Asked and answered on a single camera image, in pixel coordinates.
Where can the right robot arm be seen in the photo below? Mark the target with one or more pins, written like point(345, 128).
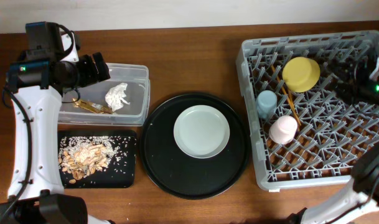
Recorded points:
point(360, 195)

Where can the clear plastic waste bin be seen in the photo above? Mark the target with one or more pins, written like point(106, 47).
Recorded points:
point(135, 104)

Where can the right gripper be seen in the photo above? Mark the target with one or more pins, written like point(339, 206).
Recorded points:
point(362, 73)

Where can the black rectangular tray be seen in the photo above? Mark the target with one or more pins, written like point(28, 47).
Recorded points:
point(127, 174)

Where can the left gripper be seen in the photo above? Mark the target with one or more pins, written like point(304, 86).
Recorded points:
point(92, 75)

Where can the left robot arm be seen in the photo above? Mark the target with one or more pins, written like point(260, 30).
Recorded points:
point(36, 86)

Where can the pink cup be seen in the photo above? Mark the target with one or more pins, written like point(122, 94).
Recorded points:
point(283, 130)

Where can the white tissue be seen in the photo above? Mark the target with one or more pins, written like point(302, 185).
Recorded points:
point(115, 97)

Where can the round black serving tray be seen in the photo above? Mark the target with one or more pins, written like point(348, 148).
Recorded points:
point(179, 174)

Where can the gold snack wrapper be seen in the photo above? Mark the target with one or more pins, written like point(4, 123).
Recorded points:
point(92, 107)

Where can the blue cup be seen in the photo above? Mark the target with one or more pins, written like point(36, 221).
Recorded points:
point(266, 104)

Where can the food scraps and rice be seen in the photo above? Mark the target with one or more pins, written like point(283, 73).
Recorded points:
point(83, 158)

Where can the grey round plate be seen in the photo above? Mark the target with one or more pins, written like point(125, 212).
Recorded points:
point(201, 131)

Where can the grey dishwasher rack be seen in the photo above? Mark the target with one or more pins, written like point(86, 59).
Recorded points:
point(333, 134)

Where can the yellow bowl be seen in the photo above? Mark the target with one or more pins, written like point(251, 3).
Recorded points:
point(301, 74)

